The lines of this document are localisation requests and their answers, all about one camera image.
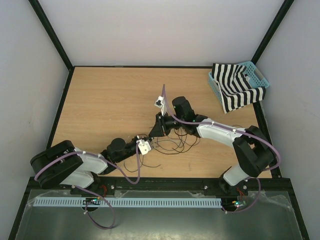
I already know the black wire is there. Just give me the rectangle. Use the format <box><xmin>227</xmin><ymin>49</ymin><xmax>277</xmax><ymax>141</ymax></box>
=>
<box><xmin>122</xmin><ymin>124</ymin><xmax>201</xmax><ymax>173</ymax></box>

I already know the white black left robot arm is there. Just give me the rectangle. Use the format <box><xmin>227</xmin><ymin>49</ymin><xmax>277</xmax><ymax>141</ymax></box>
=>
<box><xmin>30</xmin><ymin>134</ymin><xmax>153</xmax><ymax>194</ymax></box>

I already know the black cage frame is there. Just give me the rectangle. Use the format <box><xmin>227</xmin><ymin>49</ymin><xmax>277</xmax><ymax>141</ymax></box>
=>
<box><xmin>8</xmin><ymin>0</ymin><xmax>309</xmax><ymax>240</ymax></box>

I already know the white slotted cable duct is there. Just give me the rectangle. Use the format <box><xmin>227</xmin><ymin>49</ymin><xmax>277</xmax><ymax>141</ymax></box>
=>
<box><xmin>33</xmin><ymin>197</ymin><xmax>221</xmax><ymax>209</ymax></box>

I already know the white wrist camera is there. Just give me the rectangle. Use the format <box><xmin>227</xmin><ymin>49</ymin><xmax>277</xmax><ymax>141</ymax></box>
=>
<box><xmin>137</xmin><ymin>139</ymin><xmax>153</xmax><ymax>156</ymax></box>
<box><xmin>154</xmin><ymin>95</ymin><xmax>167</xmax><ymax>116</ymax></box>

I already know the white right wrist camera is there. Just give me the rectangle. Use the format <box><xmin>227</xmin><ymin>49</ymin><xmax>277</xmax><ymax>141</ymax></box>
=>
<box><xmin>154</xmin><ymin>95</ymin><xmax>167</xmax><ymax>116</ymax></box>

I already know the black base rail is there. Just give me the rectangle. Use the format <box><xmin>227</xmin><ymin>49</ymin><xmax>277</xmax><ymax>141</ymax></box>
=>
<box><xmin>27</xmin><ymin>176</ymin><xmax>294</xmax><ymax>198</ymax></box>

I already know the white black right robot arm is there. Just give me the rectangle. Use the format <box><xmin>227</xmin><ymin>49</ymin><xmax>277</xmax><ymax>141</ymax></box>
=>
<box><xmin>149</xmin><ymin>96</ymin><xmax>275</xmax><ymax>195</ymax></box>

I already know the black white striped cloth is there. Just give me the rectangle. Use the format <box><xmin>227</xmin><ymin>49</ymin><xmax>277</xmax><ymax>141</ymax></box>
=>
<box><xmin>211</xmin><ymin>63</ymin><xmax>267</xmax><ymax>114</ymax></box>

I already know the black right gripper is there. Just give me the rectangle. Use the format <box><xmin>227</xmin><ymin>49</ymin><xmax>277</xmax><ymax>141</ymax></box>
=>
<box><xmin>148</xmin><ymin>111</ymin><xmax>185</xmax><ymax>138</ymax></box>

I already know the grey metal front plate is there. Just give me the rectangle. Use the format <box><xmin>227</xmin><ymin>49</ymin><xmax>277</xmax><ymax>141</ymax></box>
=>
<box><xmin>16</xmin><ymin>190</ymin><xmax>302</xmax><ymax>240</ymax></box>

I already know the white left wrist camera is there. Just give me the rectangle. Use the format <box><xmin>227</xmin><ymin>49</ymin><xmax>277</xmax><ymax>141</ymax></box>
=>
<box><xmin>137</xmin><ymin>139</ymin><xmax>153</xmax><ymax>156</ymax></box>

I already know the light blue perforated basket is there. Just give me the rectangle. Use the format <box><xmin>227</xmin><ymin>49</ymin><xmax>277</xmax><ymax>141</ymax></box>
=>
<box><xmin>207</xmin><ymin>61</ymin><xmax>270</xmax><ymax>105</ymax></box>

